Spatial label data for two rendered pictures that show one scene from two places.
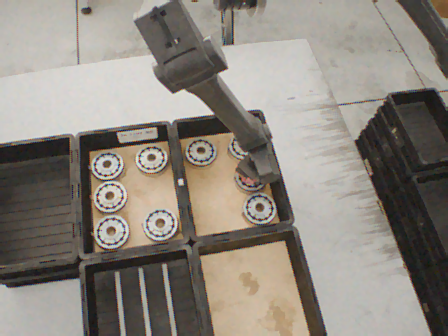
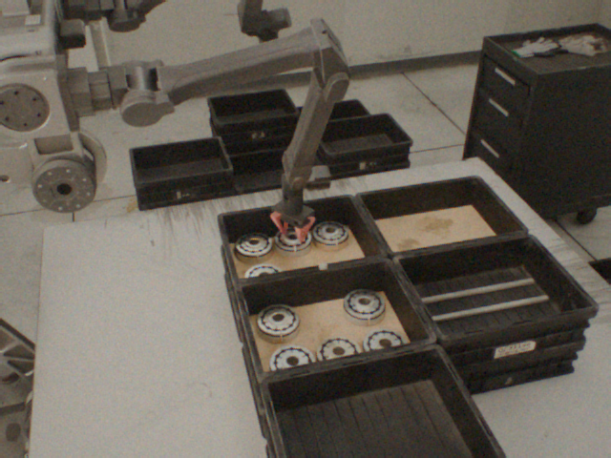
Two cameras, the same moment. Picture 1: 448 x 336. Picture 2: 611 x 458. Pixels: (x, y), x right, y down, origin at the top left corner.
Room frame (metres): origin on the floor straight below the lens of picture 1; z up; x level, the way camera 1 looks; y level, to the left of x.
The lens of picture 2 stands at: (0.36, 1.30, 1.95)
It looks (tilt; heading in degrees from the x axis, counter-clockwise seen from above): 37 degrees down; 275
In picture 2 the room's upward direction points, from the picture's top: straight up
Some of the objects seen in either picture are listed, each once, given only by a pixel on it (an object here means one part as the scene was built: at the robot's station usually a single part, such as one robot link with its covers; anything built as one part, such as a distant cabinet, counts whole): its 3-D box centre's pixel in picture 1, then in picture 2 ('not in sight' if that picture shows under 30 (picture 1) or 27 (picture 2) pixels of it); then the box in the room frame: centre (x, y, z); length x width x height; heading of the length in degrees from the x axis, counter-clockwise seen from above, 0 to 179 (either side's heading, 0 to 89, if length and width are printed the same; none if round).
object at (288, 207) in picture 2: (256, 157); (292, 202); (0.52, -0.09, 0.98); 0.10 x 0.07 x 0.07; 148
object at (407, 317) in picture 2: (131, 192); (330, 330); (0.40, 0.26, 0.87); 0.40 x 0.30 x 0.11; 20
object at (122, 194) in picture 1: (110, 196); (338, 352); (0.37, 0.32, 0.86); 0.10 x 0.10 x 0.01
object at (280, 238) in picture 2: (251, 176); (292, 238); (0.52, -0.09, 0.86); 0.10 x 0.10 x 0.01
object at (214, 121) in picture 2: not in sight; (254, 146); (0.88, -1.45, 0.37); 0.40 x 0.30 x 0.45; 22
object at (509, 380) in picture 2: not in sight; (478, 330); (0.02, 0.12, 0.76); 0.40 x 0.30 x 0.12; 20
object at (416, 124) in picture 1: (406, 146); (185, 202); (1.10, -0.93, 0.37); 0.40 x 0.30 x 0.45; 22
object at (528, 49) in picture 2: not in sight; (536, 47); (-0.41, -1.56, 0.88); 0.25 x 0.19 x 0.03; 22
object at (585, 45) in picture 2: not in sight; (585, 43); (-0.64, -1.62, 0.88); 0.29 x 0.22 x 0.03; 22
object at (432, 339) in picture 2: (128, 185); (330, 314); (0.40, 0.26, 0.92); 0.40 x 0.30 x 0.02; 20
